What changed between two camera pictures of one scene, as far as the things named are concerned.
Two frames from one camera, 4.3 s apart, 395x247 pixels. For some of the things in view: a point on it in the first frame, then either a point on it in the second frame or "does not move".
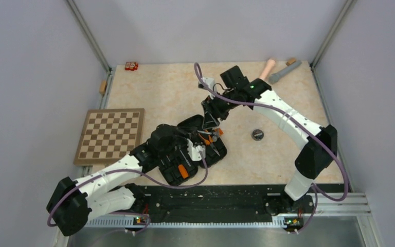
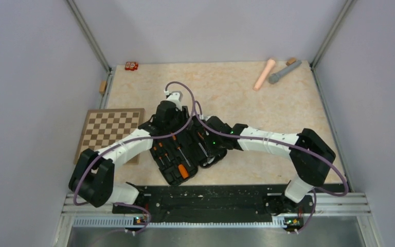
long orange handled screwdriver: x=183 y=172 does not move
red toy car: x=131 y=66 does not move
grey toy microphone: x=274 y=77 does not move
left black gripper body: x=179 y=142 -> x=180 y=120
